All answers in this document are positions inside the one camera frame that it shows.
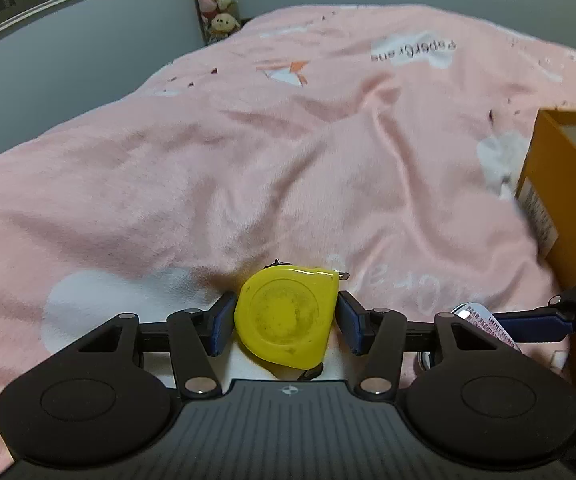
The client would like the pink labelled tin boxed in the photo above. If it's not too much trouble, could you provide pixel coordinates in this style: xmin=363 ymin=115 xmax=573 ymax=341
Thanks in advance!
xmin=452 ymin=302 xmax=521 ymax=351

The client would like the yellow tape measure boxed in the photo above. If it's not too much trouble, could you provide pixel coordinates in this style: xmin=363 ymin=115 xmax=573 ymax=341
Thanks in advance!
xmin=233 ymin=260 xmax=350 ymax=380

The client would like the orange cardboard box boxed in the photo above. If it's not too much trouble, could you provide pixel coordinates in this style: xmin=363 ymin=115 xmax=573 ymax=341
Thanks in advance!
xmin=516 ymin=110 xmax=576 ymax=387

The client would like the pink printed bed quilt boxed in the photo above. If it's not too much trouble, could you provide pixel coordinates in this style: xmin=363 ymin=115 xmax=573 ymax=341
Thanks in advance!
xmin=0 ymin=6 xmax=576 ymax=471

